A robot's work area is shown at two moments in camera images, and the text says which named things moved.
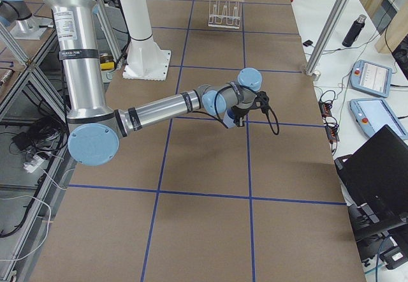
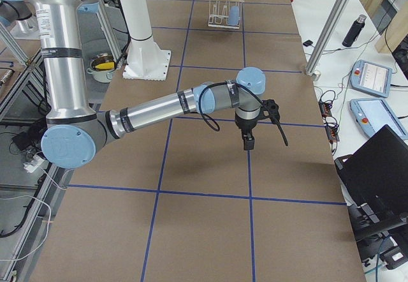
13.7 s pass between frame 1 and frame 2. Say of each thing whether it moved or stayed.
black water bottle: stayed
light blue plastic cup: moved
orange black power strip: stayed
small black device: stayed
